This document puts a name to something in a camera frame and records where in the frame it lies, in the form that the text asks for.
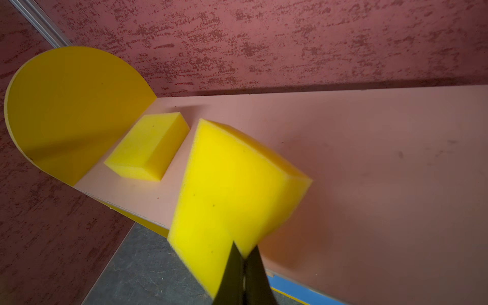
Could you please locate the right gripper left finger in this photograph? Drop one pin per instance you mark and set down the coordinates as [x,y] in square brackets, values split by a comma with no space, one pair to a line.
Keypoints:
[231,290]

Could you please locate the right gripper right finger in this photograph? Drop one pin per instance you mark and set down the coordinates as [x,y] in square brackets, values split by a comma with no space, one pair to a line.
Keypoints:
[256,287]

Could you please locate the bright yellow sponge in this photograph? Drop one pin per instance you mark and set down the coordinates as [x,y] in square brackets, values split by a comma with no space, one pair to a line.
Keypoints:
[147,150]
[235,192]

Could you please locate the yellow shelf pink blue boards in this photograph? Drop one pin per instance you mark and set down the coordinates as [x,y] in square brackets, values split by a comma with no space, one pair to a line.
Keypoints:
[397,209]

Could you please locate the left aluminium corner post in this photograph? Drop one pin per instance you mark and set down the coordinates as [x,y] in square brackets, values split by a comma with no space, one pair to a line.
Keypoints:
[42,23]

